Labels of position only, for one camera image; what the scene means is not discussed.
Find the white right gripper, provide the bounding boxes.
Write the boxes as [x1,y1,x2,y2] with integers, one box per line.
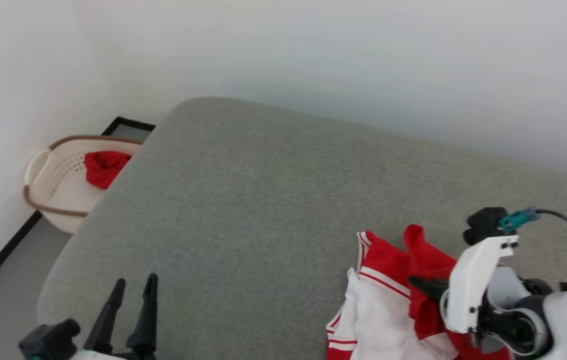
[408,233,520,335]

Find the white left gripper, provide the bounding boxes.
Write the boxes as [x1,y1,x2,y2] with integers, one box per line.
[69,273,159,360]

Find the red and white jersey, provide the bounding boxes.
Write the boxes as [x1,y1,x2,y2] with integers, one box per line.
[326,224,514,360]

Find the black skirting strip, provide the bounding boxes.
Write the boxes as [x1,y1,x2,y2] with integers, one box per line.
[0,116,156,309]

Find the red cloth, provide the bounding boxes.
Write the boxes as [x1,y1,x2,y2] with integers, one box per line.
[85,151,132,191]

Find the cream plastic laundry basket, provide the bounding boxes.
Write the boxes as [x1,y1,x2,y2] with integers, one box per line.
[23,135,144,235]

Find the grey fabric sofa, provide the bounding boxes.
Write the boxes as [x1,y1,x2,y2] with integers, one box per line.
[37,96,567,360]

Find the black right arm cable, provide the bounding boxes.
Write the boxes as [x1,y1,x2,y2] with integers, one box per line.
[498,207,567,263]

